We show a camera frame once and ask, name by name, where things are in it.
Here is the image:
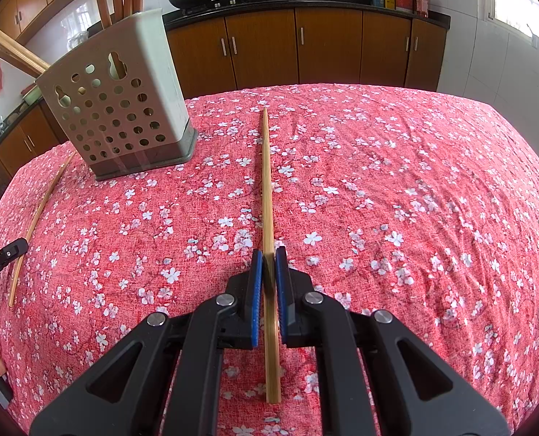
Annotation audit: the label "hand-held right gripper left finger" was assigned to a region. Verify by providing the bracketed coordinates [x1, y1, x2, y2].
[29, 249, 265, 436]

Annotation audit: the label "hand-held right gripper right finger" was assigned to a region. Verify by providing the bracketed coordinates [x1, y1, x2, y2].
[274, 246, 511, 436]

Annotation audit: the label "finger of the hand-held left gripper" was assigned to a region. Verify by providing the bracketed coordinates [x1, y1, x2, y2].
[0, 237, 29, 282]

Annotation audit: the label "grey perforated utensil holder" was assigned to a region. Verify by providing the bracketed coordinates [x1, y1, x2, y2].
[34, 10, 198, 181]

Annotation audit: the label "red floral tablecloth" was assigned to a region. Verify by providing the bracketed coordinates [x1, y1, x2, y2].
[0, 82, 539, 436]

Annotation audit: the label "clear plastic bag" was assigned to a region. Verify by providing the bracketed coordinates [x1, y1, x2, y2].
[67, 23, 91, 52]

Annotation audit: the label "brown wooden base cabinets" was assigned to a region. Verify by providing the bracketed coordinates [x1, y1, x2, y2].
[0, 7, 449, 201]

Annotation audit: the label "black kitchen countertop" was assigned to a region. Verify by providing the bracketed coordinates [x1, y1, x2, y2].
[0, 0, 452, 169]

